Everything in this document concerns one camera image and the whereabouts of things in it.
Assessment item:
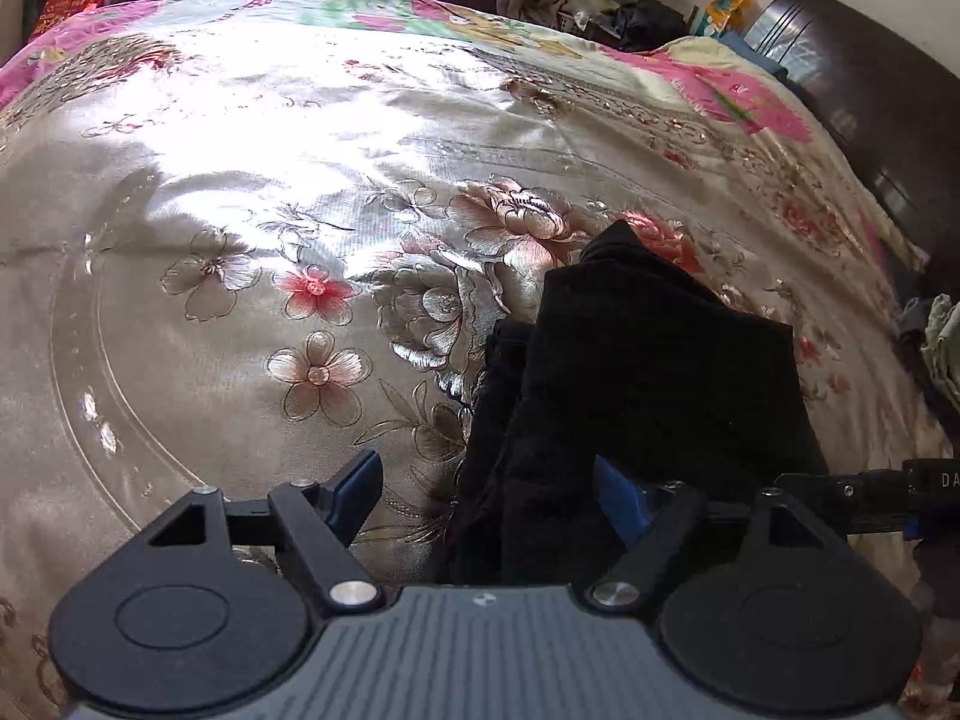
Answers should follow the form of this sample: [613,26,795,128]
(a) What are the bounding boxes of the black pants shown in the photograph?
[438,223,827,585]

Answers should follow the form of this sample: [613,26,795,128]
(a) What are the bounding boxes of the floral satin bedspread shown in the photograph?
[2,0,949,718]

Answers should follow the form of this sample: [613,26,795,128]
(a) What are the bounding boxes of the dark wooden headboard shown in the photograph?
[745,0,960,286]

